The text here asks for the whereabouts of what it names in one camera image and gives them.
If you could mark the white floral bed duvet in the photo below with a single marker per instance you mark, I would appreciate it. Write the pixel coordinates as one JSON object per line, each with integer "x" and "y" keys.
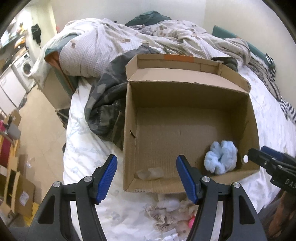
{"x": 122, "y": 214}

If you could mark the white kitchen cabinets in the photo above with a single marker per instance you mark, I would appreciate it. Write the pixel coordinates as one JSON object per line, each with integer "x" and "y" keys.
{"x": 12, "y": 92}

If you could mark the crumpled checkered beige quilt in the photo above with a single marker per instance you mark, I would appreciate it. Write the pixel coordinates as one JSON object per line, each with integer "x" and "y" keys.
{"x": 97, "y": 42}

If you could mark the wooden shelf rack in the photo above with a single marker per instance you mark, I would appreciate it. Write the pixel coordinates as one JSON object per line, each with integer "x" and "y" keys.
{"x": 17, "y": 193}

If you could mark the clear plastic packet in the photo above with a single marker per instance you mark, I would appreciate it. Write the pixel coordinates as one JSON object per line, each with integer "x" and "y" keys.
{"x": 150, "y": 174}

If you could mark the black hanging bag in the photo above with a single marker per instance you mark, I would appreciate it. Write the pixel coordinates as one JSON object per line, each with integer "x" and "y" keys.
{"x": 36, "y": 33}

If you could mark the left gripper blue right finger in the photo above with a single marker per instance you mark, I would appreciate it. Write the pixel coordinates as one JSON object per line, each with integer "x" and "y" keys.
{"x": 184, "y": 170}

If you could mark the person's right hand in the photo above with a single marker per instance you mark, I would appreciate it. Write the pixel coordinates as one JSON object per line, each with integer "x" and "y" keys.
{"x": 283, "y": 220}

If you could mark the dark teal cloth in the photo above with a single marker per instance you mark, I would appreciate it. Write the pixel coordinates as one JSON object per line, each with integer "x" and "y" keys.
{"x": 147, "y": 18}

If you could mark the white washing machine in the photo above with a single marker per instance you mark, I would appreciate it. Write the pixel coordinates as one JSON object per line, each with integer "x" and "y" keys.
{"x": 22, "y": 68}

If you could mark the brown cardboard box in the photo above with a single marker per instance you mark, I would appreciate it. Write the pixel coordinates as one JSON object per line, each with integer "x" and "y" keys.
{"x": 179, "y": 105}

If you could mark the large brown bedside box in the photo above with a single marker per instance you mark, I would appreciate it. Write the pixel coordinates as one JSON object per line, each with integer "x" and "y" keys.
{"x": 57, "y": 95}

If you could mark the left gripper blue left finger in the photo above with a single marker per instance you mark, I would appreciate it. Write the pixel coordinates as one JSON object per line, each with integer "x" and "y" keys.
{"x": 105, "y": 176}

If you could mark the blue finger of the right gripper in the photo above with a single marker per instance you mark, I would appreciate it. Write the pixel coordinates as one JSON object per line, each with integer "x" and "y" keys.
{"x": 261, "y": 158}
{"x": 275, "y": 154}

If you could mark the camouflage dark green jacket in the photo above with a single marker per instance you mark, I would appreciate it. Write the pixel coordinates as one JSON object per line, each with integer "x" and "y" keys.
{"x": 105, "y": 109}

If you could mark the black white striped blanket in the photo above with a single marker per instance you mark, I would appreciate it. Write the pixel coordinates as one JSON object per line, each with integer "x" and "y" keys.
{"x": 266, "y": 73}

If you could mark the beige frilly fabric scrunchie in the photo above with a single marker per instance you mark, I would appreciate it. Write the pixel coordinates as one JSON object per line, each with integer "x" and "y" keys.
{"x": 171, "y": 214}

